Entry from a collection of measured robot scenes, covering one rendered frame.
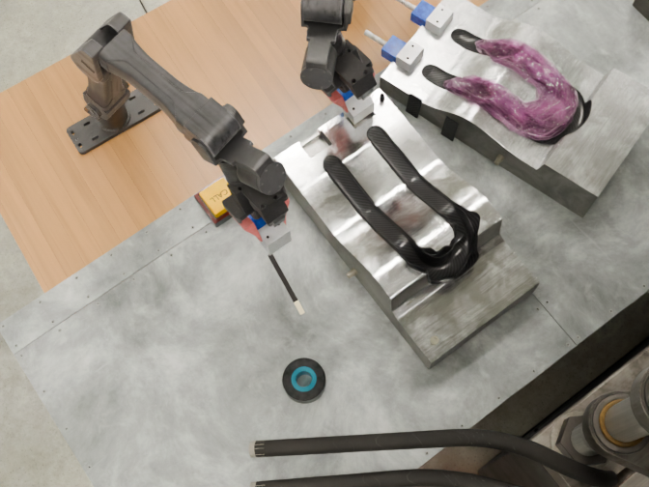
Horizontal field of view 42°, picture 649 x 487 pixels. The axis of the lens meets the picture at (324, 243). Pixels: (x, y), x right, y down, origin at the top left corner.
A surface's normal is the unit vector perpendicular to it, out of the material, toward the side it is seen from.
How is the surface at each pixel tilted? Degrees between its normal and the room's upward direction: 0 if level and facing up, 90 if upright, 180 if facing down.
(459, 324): 0
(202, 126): 12
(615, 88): 0
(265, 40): 0
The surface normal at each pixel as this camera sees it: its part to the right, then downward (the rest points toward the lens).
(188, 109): 0.14, -0.21
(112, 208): -0.03, -0.34
